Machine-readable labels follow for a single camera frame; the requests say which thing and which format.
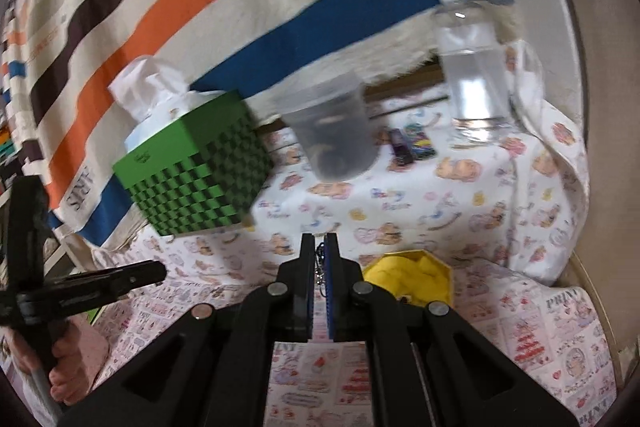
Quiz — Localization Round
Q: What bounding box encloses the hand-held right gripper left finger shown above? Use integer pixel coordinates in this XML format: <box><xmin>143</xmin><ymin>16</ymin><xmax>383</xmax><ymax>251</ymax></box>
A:
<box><xmin>60</xmin><ymin>232</ymin><xmax>317</xmax><ymax>427</ymax></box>

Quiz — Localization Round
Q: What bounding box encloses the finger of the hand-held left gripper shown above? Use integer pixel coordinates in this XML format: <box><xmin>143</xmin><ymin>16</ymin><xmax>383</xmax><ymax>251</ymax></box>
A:
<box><xmin>6</xmin><ymin>177</ymin><xmax>52</xmax><ymax>293</ymax></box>
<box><xmin>47</xmin><ymin>259</ymin><xmax>168</xmax><ymax>310</ymax></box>

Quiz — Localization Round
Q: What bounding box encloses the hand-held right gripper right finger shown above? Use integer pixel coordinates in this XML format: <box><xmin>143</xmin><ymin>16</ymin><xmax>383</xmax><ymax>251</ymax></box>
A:
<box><xmin>324</xmin><ymin>232</ymin><xmax>582</xmax><ymax>427</ymax></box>

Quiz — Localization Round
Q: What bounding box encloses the silver chain bracelet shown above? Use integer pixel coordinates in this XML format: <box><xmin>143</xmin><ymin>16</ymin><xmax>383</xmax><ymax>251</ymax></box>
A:
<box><xmin>315</xmin><ymin>241</ymin><xmax>329</xmax><ymax>304</ymax></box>

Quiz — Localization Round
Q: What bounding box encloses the yellow octagonal box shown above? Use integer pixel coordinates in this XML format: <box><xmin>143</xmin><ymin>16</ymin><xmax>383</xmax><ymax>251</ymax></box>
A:
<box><xmin>362</xmin><ymin>248</ymin><xmax>455</xmax><ymax>309</ymax></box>

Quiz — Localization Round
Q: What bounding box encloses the person's left hand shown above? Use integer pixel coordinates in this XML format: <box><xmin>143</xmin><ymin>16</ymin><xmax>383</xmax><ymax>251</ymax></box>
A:
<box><xmin>14</xmin><ymin>307</ymin><xmax>111</xmax><ymax>408</ymax></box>

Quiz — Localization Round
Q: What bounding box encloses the yellow cloth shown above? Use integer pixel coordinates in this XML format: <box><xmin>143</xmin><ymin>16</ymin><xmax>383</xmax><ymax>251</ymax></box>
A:
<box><xmin>365</xmin><ymin>253</ymin><xmax>448</xmax><ymax>305</ymax></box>

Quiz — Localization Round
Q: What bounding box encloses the stack of storage boxes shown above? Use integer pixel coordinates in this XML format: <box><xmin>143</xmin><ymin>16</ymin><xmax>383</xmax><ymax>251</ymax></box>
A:
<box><xmin>0</xmin><ymin>124</ymin><xmax>23</xmax><ymax>195</ymax></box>

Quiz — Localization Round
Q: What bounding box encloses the green checkered tissue box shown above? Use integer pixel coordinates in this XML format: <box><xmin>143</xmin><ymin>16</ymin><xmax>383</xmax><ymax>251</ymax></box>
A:
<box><xmin>112</xmin><ymin>89</ymin><xmax>275</xmax><ymax>238</ymax></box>

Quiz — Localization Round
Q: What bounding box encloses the bear print cloth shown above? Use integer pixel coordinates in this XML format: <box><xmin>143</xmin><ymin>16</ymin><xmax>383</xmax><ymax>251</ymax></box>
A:
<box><xmin>65</xmin><ymin>41</ymin><xmax>591</xmax><ymax>303</ymax></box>

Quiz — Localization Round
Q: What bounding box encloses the clear plastic container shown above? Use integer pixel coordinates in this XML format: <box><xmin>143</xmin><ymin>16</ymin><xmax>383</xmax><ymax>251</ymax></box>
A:
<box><xmin>276</xmin><ymin>72</ymin><xmax>379</xmax><ymax>182</ymax></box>

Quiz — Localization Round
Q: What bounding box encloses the white tissue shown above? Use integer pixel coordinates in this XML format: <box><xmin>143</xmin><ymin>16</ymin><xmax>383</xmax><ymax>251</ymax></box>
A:
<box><xmin>108</xmin><ymin>55</ymin><xmax>229</xmax><ymax>154</ymax></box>

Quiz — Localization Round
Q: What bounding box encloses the patchwork print cloth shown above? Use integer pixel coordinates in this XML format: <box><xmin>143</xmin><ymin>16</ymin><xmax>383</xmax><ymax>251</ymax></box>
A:
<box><xmin>90</xmin><ymin>252</ymin><xmax>623</xmax><ymax>427</ymax></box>

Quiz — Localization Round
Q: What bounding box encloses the clear spray bottle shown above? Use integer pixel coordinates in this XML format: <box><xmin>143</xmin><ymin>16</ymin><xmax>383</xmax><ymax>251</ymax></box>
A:
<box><xmin>420</xmin><ymin>0</ymin><xmax>519</xmax><ymax>144</ymax></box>

